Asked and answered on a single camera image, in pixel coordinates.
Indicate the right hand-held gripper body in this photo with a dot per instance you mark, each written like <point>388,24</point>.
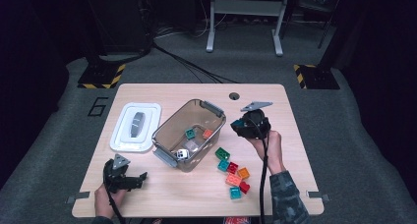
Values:
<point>259,117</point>

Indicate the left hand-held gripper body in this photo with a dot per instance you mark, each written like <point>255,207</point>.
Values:
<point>116,181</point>

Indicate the green toy block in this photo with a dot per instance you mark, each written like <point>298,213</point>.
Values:
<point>222,153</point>

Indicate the red toy block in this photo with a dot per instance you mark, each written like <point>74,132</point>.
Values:
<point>244,187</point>
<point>232,168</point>

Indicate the orange toy block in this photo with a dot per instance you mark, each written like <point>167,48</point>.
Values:
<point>243,173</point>

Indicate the white toy car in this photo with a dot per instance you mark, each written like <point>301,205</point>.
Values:
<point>182,154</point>

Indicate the large salmon toy block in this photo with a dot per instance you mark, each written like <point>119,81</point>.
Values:
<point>233,179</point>

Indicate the clear brown plastic storage box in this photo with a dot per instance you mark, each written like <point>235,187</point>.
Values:
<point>170,132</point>

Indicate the person's left hand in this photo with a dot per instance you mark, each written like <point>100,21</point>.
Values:
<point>103,202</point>

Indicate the person's right hand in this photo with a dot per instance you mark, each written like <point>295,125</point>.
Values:
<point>274,152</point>

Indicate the red printed object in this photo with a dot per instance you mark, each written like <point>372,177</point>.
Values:
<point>236,220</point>

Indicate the white metal stand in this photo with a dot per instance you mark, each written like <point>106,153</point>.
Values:
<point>246,7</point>

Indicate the dark cabinet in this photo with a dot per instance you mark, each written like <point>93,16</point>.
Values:
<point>121,17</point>

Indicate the black yellow striped base plate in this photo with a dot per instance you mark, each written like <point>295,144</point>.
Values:
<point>319,78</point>
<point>98,76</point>

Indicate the grey table bracket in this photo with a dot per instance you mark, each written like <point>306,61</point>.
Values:
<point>316,195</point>

